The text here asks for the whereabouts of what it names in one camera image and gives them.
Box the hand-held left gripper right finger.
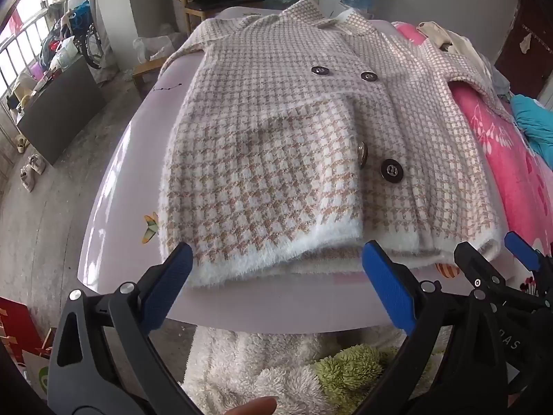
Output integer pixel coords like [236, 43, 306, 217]
[362, 240, 515, 415]

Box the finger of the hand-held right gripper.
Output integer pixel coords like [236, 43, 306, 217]
[453, 242, 541, 312]
[505, 231, 553, 297]

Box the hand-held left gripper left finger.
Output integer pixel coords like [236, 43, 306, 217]
[47, 242, 204, 415]

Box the beige white houndstooth coat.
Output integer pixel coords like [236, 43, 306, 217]
[156, 0, 517, 289]

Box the person's left hand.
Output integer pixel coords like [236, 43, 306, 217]
[227, 395, 277, 415]

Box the green fluffy cloth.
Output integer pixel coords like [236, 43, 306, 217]
[315, 343, 398, 398]

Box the pink floral blanket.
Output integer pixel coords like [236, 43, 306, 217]
[393, 21, 553, 295]

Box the white fluffy blanket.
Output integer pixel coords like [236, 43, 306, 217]
[181, 324, 433, 415]

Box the cardboard box green print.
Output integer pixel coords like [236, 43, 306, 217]
[21, 326, 59, 400]

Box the red box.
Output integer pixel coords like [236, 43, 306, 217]
[0, 296, 44, 368]

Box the dark wooden door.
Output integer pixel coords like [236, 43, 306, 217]
[495, 0, 553, 100]

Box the dark grey board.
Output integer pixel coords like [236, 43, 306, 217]
[16, 56, 108, 166]

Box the wooden stool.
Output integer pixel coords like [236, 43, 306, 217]
[132, 58, 167, 100]

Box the clear plastic bag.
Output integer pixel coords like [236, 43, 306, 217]
[133, 32, 191, 61]

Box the wheelchair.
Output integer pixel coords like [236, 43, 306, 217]
[65, 2, 106, 70]

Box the white bag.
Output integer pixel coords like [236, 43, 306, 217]
[49, 37, 81, 70]

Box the metal window railing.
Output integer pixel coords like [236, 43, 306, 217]
[0, 6, 57, 104]

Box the wooden chair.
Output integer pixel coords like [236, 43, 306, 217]
[179, 0, 266, 35]

